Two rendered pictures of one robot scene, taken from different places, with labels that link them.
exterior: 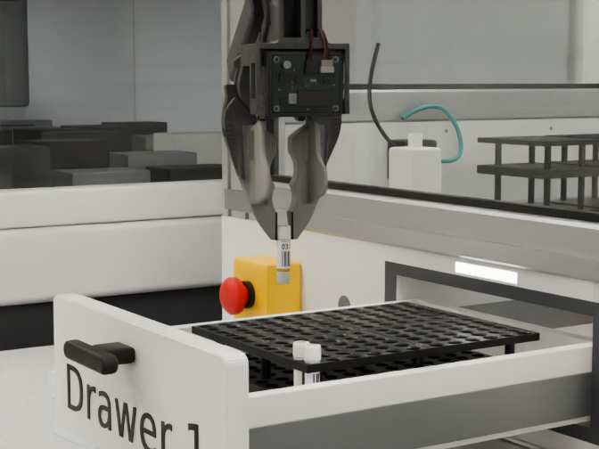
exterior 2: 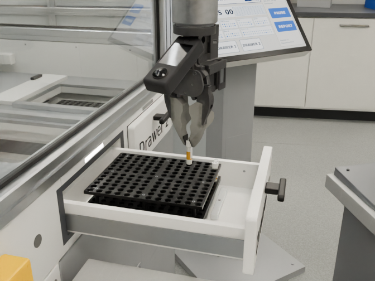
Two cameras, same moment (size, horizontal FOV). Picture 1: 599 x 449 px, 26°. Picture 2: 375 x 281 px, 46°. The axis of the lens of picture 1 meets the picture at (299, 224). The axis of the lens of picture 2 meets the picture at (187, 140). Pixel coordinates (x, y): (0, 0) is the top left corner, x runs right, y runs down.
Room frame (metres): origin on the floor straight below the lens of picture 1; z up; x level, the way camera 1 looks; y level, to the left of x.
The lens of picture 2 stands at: (1.51, 0.55, 1.29)
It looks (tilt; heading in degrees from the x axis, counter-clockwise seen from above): 23 degrees down; 227
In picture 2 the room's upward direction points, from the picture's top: straight up
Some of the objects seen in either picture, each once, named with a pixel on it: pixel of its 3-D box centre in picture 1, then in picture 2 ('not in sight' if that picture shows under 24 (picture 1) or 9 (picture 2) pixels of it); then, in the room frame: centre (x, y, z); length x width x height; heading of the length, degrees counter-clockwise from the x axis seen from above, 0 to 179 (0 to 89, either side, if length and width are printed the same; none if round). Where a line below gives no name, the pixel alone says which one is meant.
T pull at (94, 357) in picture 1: (105, 355); (275, 188); (0.92, 0.14, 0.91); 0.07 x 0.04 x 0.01; 32
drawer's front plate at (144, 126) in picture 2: not in sight; (152, 127); (0.84, -0.32, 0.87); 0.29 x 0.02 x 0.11; 32
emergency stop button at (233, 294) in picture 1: (237, 295); not in sight; (1.36, 0.07, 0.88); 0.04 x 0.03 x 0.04; 32
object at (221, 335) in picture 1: (255, 346); (207, 184); (0.99, 0.03, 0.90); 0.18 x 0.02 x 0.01; 32
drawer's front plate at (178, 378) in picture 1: (139, 393); (259, 202); (0.93, 0.12, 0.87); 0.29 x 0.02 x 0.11; 32
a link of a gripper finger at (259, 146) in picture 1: (264, 182); (203, 120); (0.99, 0.03, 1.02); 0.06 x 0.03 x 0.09; 14
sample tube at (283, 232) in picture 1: (283, 254); (189, 152); (1.01, 0.01, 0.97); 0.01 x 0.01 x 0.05
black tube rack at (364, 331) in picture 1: (363, 367); (157, 190); (1.04, -0.05, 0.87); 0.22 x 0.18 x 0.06; 122
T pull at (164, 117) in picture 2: not in sight; (160, 117); (0.82, -0.30, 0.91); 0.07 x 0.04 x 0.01; 32
